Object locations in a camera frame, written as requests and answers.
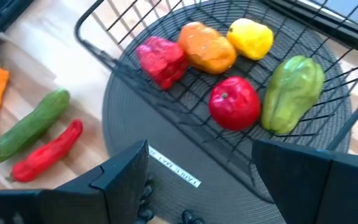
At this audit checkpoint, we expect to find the orange bell pepper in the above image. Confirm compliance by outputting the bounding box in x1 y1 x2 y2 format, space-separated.
177 21 238 76

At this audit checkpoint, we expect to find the red bell pepper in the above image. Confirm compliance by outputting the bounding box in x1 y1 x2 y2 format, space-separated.
135 35 189 91

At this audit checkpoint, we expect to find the yellow lemon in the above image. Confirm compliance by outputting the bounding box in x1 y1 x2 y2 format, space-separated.
226 17 275 62

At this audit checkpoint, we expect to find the red chili pepper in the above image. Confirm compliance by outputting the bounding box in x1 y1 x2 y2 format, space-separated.
10 118 85 184

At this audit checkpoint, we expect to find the red apple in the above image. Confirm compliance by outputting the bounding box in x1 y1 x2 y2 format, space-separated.
208 75 262 132

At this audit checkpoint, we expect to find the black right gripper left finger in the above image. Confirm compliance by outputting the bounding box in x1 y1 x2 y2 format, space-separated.
0 139 150 224

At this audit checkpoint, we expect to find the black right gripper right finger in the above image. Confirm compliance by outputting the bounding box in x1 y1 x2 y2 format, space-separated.
251 139 358 224

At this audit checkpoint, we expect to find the dark green cucumber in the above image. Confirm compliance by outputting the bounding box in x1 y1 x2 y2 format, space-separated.
0 87 71 163

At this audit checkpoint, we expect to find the black wire basket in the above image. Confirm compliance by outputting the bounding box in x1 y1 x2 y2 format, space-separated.
75 0 358 205

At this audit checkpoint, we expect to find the grey round woven placemat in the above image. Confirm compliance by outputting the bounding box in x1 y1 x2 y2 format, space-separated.
101 0 352 224

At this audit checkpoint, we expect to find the white placemat label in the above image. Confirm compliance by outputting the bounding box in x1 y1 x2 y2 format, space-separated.
149 145 203 189

